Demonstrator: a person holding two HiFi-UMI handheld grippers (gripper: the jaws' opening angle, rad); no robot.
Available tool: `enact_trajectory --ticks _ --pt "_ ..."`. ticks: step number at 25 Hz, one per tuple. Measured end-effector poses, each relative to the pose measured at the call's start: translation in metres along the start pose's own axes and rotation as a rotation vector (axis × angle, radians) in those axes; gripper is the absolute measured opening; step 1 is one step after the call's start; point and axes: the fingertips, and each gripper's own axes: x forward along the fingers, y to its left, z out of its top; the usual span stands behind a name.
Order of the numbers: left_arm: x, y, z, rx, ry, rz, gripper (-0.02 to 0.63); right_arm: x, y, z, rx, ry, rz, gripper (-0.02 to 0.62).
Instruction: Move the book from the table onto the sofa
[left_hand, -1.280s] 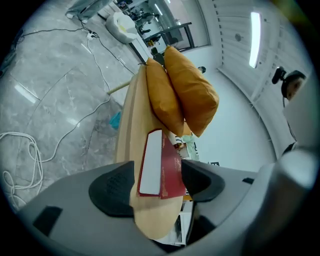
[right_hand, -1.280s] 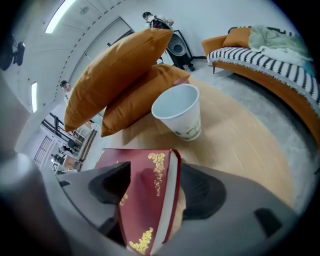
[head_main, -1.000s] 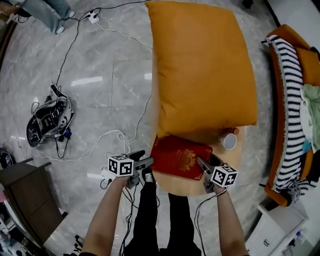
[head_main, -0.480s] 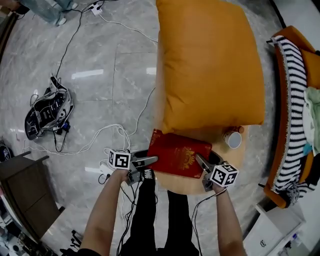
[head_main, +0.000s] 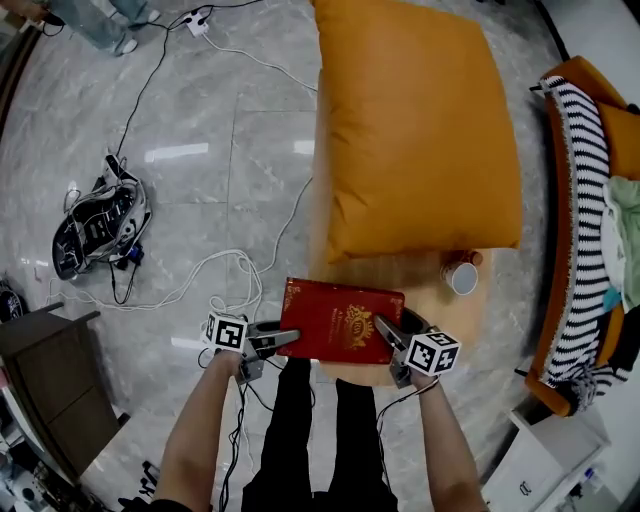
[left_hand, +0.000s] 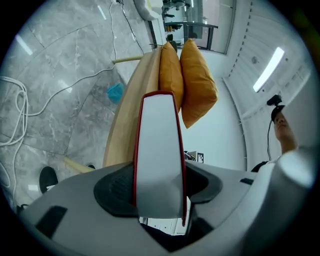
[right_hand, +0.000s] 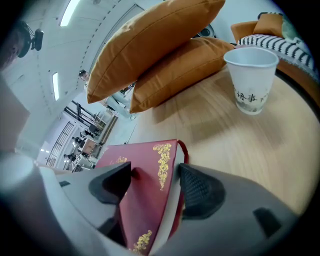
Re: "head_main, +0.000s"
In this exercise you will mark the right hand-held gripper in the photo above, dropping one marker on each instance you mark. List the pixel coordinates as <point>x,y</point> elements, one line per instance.
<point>432,352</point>

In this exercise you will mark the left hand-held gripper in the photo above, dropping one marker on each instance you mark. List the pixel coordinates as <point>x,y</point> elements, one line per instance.
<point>225,332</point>

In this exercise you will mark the red book with gold print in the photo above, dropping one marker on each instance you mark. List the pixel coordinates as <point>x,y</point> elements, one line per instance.
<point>330,310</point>

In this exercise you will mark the orange sofa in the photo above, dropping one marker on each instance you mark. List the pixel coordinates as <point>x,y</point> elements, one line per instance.
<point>555,225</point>

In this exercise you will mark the person's right forearm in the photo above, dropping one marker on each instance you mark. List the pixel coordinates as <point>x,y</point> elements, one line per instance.
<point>450,450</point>

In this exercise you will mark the person's left forearm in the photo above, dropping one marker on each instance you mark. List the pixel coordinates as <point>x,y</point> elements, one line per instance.
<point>195,440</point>

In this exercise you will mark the round wooden coffee table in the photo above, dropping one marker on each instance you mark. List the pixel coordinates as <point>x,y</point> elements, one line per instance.
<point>400,272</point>

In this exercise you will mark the person's black trousers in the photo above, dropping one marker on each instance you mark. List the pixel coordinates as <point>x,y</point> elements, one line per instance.
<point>290,425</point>

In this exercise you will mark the white cup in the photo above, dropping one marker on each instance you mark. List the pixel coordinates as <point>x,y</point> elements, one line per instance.
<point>462,280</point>

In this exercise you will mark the white cabinet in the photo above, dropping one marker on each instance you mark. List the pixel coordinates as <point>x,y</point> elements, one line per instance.
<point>540,460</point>

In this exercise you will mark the black white gear pile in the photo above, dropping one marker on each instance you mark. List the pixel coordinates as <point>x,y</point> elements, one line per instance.
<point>100,225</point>

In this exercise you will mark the large orange cushion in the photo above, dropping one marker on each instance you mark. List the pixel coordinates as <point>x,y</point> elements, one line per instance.
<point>415,125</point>

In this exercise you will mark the teal cloth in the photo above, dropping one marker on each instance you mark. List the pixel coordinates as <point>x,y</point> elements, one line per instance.
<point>612,299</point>

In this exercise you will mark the dark wooden cabinet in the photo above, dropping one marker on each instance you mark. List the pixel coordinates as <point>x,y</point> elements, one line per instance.
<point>55,380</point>

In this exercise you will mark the black white striped blanket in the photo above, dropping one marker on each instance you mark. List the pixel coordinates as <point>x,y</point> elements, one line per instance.
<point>587,200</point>

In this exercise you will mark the green knitted blanket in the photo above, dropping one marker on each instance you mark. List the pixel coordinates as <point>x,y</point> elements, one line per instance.
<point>627,210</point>

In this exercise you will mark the white power strip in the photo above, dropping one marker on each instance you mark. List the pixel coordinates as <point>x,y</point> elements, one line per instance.
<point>196,24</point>

